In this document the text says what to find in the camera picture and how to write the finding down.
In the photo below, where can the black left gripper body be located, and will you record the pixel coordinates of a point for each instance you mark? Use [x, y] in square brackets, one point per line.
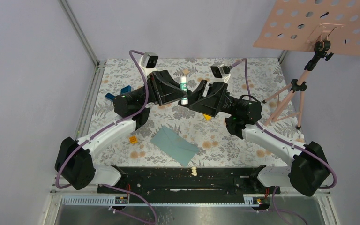
[140, 93]

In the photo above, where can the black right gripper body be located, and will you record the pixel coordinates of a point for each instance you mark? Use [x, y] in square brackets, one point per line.
[230, 105]

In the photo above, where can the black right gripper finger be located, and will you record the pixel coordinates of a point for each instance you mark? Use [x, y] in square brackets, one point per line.
[211, 105]
[213, 88]

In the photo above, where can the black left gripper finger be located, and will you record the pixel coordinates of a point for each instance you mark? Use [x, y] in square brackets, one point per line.
[163, 97]
[162, 80]

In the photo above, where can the green white glue stick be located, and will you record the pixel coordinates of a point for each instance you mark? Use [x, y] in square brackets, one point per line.
[184, 87]

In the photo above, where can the teal paper envelope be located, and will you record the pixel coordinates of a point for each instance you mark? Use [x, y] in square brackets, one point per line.
[175, 146]

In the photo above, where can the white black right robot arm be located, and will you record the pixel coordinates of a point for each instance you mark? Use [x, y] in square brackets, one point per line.
[308, 164]

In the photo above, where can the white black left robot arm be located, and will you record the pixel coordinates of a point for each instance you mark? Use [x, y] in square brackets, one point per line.
[75, 158]

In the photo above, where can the yellow rectangular block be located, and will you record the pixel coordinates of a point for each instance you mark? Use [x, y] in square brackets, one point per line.
[207, 117]

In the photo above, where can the large blue lego brick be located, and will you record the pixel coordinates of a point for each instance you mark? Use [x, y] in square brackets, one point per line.
[126, 89]

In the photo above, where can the small blue lego brick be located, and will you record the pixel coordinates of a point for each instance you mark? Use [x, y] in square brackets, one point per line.
[110, 97]

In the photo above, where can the floral patterned table mat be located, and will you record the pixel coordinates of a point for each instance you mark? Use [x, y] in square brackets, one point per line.
[216, 147]

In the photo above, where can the small orange lego brick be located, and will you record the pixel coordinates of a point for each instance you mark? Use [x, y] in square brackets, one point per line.
[133, 140]

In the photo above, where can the cream chess knight piece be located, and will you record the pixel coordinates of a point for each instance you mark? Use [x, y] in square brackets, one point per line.
[193, 171]

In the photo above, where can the pink music stand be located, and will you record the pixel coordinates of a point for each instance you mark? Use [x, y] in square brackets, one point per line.
[323, 27]

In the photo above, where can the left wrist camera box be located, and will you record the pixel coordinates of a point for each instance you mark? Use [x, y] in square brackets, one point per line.
[148, 61]

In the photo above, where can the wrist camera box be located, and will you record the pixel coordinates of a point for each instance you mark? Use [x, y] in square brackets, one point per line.
[221, 71]
[148, 61]

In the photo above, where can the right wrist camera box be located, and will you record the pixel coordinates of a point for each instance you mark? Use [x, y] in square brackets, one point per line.
[221, 71]

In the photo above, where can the aluminium frame post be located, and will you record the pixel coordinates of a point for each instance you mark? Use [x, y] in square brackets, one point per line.
[79, 32]

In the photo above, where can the white slotted cable duct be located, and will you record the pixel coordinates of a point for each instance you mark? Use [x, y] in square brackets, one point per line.
[124, 200]

